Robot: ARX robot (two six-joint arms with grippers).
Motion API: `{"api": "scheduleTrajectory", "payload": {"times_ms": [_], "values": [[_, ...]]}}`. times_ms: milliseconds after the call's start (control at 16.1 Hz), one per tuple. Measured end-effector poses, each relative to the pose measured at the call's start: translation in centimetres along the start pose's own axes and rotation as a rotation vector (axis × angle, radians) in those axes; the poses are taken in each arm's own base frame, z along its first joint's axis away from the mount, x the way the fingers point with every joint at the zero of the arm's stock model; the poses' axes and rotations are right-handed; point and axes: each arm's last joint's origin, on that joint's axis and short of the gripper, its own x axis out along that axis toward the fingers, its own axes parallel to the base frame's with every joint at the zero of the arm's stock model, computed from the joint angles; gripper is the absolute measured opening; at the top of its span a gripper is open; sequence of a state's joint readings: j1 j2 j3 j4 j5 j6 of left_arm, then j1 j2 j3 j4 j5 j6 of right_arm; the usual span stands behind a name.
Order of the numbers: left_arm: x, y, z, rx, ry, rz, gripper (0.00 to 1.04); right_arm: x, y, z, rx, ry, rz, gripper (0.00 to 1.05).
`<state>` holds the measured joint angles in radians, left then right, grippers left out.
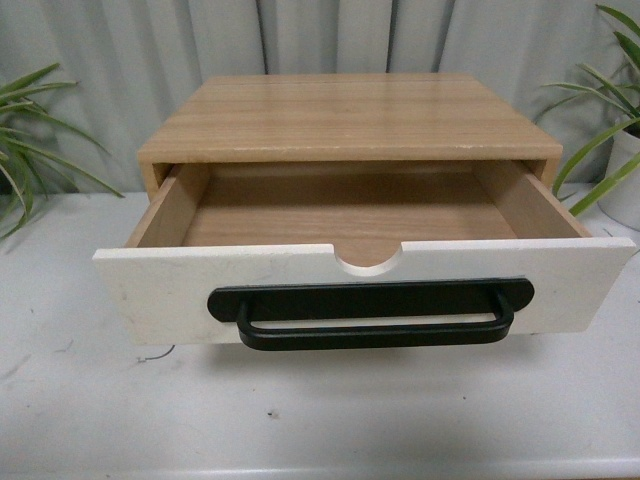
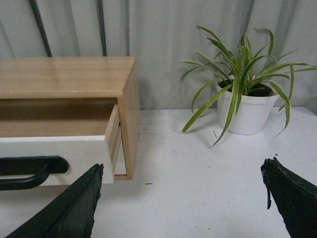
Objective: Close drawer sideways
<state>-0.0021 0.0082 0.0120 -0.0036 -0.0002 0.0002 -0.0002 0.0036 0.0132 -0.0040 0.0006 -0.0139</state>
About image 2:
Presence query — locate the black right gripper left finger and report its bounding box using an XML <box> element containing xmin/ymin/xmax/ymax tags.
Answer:
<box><xmin>7</xmin><ymin>164</ymin><xmax>104</xmax><ymax>238</ymax></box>

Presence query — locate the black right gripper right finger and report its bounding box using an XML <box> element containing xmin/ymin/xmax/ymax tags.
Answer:
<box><xmin>261</xmin><ymin>157</ymin><xmax>317</xmax><ymax>238</ymax></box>

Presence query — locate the white front wooden drawer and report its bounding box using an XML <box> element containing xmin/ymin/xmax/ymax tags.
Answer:
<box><xmin>0</xmin><ymin>104</ymin><xmax>122</xmax><ymax>187</ymax></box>

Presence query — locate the wooden drawer cabinet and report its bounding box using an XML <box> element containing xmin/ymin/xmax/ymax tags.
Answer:
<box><xmin>0</xmin><ymin>57</ymin><xmax>140</xmax><ymax>180</ymax></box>

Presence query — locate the white plant pot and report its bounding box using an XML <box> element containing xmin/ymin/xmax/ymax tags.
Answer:
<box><xmin>217</xmin><ymin>83</ymin><xmax>279</xmax><ymax>135</ymax></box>

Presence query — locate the green spider plant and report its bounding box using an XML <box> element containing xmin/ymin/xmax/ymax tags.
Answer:
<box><xmin>182</xmin><ymin>26</ymin><xmax>316</xmax><ymax>140</ymax></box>

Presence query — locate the grey curtain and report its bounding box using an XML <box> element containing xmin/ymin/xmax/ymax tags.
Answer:
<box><xmin>0</xmin><ymin>0</ymin><xmax>317</xmax><ymax>109</ymax></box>

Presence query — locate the black drawer handle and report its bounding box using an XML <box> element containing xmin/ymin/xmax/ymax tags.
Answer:
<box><xmin>0</xmin><ymin>156</ymin><xmax>69</xmax><ymax>191</ymax></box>

